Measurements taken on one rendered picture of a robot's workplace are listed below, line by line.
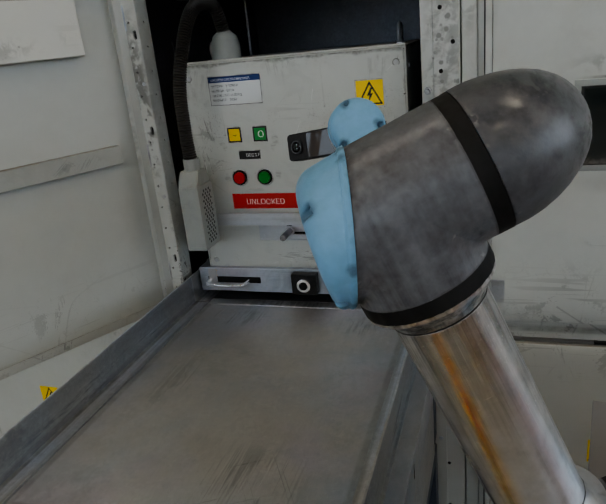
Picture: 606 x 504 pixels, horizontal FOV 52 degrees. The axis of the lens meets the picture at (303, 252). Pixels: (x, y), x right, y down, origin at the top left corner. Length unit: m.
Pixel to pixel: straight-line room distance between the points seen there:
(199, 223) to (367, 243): 0.93
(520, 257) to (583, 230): 0.12
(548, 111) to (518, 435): 0.27
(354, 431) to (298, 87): 0.70
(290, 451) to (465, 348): 0.51
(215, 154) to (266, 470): 0.74
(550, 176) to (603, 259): 0.82
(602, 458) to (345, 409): 0.38
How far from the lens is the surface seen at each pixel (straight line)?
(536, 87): 0.48
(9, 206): 1.35
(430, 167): 0.44
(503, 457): 0.58
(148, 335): 1.34
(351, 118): 0.83
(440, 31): 1.21
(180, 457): 1.01
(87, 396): 1.19
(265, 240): 1.42
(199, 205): 1.33
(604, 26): 1.19
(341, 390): 1.09
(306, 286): 1.39
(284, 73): 1.32
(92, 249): 1.43
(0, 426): 2.11
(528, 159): 0.45
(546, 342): 1.35
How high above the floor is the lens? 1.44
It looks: 20 degrees down
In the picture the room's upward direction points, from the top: 6 degrees counter-clockwise
